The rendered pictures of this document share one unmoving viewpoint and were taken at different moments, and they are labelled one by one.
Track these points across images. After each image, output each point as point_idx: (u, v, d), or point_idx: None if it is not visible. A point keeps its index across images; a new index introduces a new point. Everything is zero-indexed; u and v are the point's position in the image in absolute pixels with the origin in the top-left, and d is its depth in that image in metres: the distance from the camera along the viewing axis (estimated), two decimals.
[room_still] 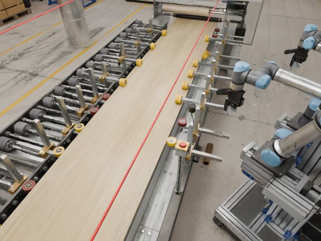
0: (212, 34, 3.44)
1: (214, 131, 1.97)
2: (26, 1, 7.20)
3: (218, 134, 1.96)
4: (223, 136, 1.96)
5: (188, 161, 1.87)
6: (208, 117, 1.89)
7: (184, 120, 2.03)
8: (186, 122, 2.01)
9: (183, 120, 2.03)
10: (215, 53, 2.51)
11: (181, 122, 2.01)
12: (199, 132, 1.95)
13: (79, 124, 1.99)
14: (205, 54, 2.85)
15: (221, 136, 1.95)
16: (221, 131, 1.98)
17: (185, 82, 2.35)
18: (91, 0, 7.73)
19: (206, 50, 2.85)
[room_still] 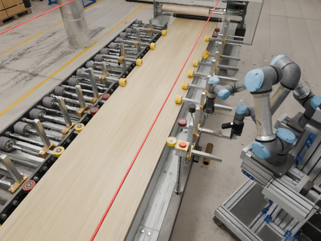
0: (212, 34, 3.44)
1: (214, 131, 1.97)
2: (26, 1, 7.20)
3: (218, 134, 1.96)
4: (223, 136, 1.96)
5: (188, 161, 1.87)
6: (208, 117, 1.89)
7: (184, 120, 2.03)
8: (186, 122, 2.01)
9: (183, 120, 2.03)
10: (215, 53, 2.51)
11: (181, 122, 2.01)
12: (199, 132, 1.95)
13: (79, 124, 1.99)
14: (205, 54, 2.85)
15: (221, 136, 1.95)
16: (221, 131, 1.98)
17: (185, 82, 2.35)
18: (91, 0, 7.73)
19: (206, 50, 2.85)
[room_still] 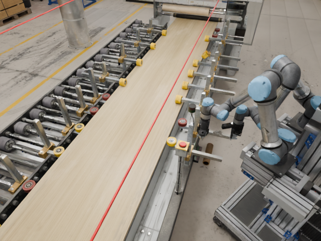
0: (212, 34, 3.44)
1: (214, 131, 1.97)
2: (26, 1, 7.20)
3: (218, 134, 1.96)
4: (223, 136, 1.96)
5: (188, 161, 1.87)
6: (202, 140, 1.79)
7: (184, 120, 2.03)
8: (186, 122, 2.01)
9: (183, 120, 2.03)
10: (215, 53, 2.51)
11: (181, 122, 2.01)
12: (198, 136, 1.94)
13: (79, 124, 1.99)
14: (205, 54, 2.85)
15: (221, 136, 1.95)
16: (221, 131, 1.98)
17: (185, 82, 2.35)
18: (91, 0, 7.73)
19: (206, 50, 2.85)
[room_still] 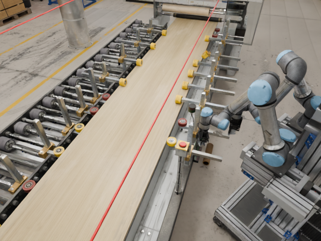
0: (212, 34, 3.44)
1: (214, 131, 1.97)
2: (26, 1, 7.20)
3: (218, 134, 1.96)
4: (223, 136, 1.96)
5: (188, 161, 1.87)
6: None
7: (184, 120, 2.03)
8: (186, 122, 2.01)
9: (183, 120, 2.03)
10: (215, 53, 2.51)
11: (181, 122, 2.01)
12: None
13: (79, 124, 1.99)
14: (205, 54, 2.85)
15: (221, 136, 1.95)
16: (221, 131, 1.98)
17: (185, 82, 2.35)
18: (91, 0, 7.73)
19: (206, 50, 2.85)
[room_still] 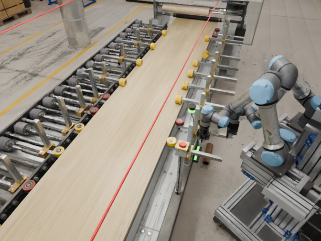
0: (212, 34, 3.44)
1: (210, 130, 1.97)
2: (26, 1, 7.20)
3: (215, 133, 1.96)
4: (220, 135, 1.97)
5: (188, 161, 1.87)
6: None
7: (181, 119, 2.04)
8: (183, 122, 2.01)
9: (180, 119, 2.04)
10: (215, 53, 2.51)
11: (178, 121, 2.02)
12: None
13: (79, 124, 1.99)
14: (205, 54, 2.85)
15: (218, 135, 1.95)
16: (218, 130, 1.98)
17: (185, 82, 2.35)
18: (91, 0, 7.73)
19: (206, 50, 2.85)
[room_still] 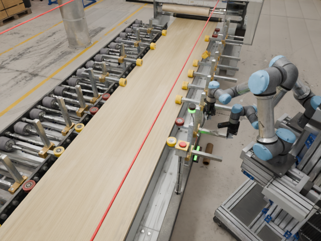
0: (212, 34, 3.44)
1: (210, 130, 1.97)
2: (26, 1, 7.20)
3: (215, 133, 1.96)
4: (220, 135, 1.97)
5: (188, 161, 1.87)
6: None
7: (181, 119, 2.04)
8: (183, 122, 2.01)
9: (180, 119, 2.04)
10: (215, 53, 2.51)
11: (178, 121, 2.02)
12: (199, 132, 1.96)
13: (79, 124, 1.99)
14: (205, 54, 2.85)
15: (218, 135, 1.95)
16: (218, 130, 1.98)
17: (185, 82, 2.35)
18: (91, 0, 7.73)
19: (206, 50, 2.85)
